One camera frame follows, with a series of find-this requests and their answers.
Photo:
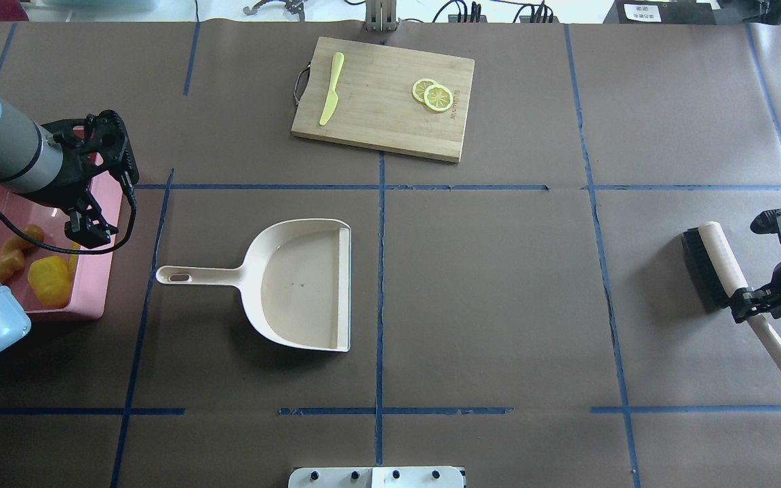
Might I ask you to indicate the aluminium frame post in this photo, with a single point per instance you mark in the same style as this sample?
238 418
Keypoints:
381 16

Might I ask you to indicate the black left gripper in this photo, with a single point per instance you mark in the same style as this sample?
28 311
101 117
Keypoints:
70 190

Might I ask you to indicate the rear lemon slice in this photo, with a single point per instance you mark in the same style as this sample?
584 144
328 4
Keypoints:
419 88

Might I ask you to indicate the toy ginger root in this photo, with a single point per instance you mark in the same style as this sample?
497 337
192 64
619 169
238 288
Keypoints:
13 257

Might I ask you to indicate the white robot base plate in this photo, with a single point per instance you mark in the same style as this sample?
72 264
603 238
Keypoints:
378 476

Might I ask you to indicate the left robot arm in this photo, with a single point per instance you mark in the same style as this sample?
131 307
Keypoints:
53 165

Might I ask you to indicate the yellow toy corn cob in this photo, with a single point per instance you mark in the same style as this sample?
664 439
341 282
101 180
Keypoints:
73 261

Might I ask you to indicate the beige plastic dustpan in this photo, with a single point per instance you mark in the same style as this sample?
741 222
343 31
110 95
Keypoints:
294 282

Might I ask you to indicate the bamboo cutting board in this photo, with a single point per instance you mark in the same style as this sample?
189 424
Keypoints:
376 109

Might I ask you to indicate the yellow-green plastic knife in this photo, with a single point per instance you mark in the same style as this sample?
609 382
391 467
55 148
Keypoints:
332 98

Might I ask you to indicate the beige hand brush black bristles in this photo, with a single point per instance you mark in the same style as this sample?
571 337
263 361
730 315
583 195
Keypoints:
710 256

